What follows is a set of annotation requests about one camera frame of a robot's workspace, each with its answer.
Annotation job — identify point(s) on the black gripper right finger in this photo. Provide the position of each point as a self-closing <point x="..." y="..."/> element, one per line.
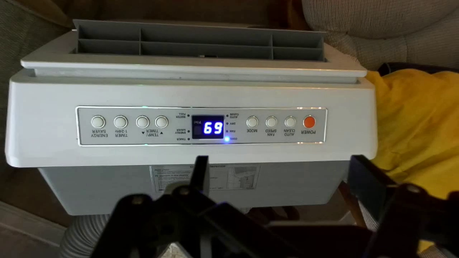
<point x="417" y="224"/>

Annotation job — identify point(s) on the white portable air conditioner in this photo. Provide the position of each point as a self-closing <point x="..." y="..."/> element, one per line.
<point x="192" y="90"/>

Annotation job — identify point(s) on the beige ribbed armchair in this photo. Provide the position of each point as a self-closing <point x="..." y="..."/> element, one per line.
<point x="382" y="23"/>

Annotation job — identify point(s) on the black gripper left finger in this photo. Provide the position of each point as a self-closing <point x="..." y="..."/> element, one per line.
<point x="182" y="224"/>

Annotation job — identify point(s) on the yellow cloth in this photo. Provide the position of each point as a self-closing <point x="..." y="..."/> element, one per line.
<point x="417" y="129"/>

